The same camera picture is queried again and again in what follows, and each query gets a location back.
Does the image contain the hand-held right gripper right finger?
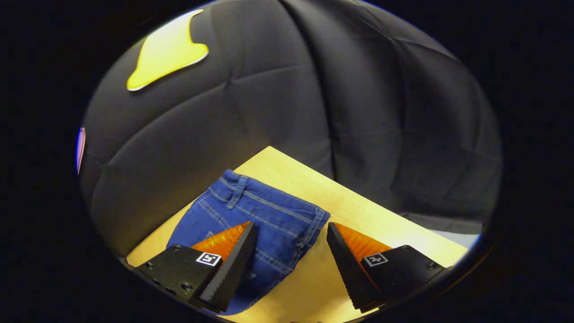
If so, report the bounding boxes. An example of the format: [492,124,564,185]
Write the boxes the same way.
[326,222,451,314]

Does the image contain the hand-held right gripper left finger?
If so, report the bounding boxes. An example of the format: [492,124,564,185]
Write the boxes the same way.
[135,221,257,314]

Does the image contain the blue denim jeans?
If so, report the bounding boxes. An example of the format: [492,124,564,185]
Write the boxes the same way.
[166,169,331,316]

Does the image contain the black backdrop cloth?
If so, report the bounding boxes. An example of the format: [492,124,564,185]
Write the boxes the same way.
[76,0,503,258]

